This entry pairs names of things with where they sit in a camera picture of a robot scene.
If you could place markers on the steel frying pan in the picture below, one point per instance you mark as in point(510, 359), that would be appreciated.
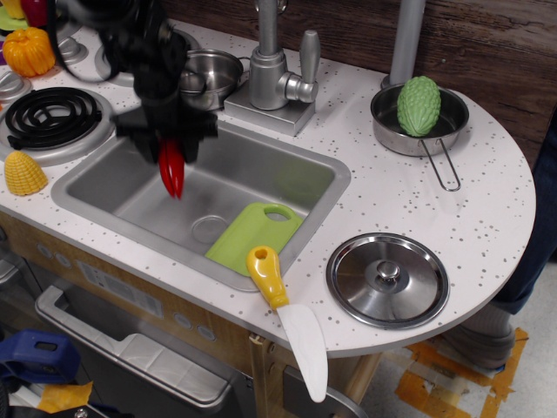
point(453, 118)

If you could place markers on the steel pot lid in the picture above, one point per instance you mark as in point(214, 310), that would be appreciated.
point(387, 280)

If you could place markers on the small steel pot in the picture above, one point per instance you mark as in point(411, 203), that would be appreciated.
point(209, 78)

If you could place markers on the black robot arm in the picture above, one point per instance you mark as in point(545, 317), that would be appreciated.
point(137, 37)

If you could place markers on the grey vertical pole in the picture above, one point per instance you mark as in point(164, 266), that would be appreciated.
point(405, 49)

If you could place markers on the yellow toy corn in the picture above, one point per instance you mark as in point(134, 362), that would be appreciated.
point(23, 175)

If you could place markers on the green toy cutting board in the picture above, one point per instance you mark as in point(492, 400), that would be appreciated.
point(258, 224)

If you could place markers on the green toy bitter melon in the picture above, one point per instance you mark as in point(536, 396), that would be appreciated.
point(418, 106)

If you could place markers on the grey toy sink basin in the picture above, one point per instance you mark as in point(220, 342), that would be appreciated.
point(117, 189)

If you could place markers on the silver rear stove knob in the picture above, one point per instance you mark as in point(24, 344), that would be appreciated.
point(72, 52)

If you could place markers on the blue clamp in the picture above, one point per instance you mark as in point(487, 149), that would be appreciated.
point(39, 357)

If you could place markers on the orange toy pumpkin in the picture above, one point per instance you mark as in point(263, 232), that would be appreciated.
point(28, 52)

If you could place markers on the black front stove coil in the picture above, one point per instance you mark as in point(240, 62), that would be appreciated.
point(51, 117)

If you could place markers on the yellow handled toy knife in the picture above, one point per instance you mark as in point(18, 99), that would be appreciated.
point(299, 322)

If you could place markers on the silver toy faucet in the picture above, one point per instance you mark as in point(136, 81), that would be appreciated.
point(273, 96)

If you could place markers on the silver stove knob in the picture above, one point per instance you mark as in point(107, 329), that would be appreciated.
point(13, 86)
point(72, 52)

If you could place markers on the magenta toy vegetable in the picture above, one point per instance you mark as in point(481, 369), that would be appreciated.
point(35, 12)

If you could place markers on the grey oven door handle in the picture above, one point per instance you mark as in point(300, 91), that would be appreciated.
point(141, 356)

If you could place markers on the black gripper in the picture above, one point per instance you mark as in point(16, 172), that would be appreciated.
point(147, 124)

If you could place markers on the person's grey shoe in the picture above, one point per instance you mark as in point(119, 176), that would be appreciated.
point(482, 350)

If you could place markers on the red toy pepper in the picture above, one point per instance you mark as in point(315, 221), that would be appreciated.
point(171, 165)

